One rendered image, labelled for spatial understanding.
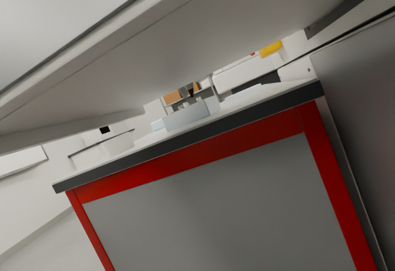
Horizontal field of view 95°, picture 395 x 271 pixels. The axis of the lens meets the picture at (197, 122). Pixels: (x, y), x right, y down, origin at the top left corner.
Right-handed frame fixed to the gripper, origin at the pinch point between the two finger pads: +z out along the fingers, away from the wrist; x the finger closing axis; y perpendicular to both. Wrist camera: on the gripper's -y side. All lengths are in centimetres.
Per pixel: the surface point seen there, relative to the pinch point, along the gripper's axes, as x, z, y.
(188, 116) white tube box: 5.2, 5.4, 0.2
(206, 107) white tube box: 5.2, 4.9, -4.6
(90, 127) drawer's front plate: 25.6, 0.9, 3.4
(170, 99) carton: -318, -34, 201
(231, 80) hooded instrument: -56, -1, 1
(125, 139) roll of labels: 9.6, 4.5, 16.6
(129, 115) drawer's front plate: 17.0, 0.6, 5.0
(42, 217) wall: -74, 63, 333
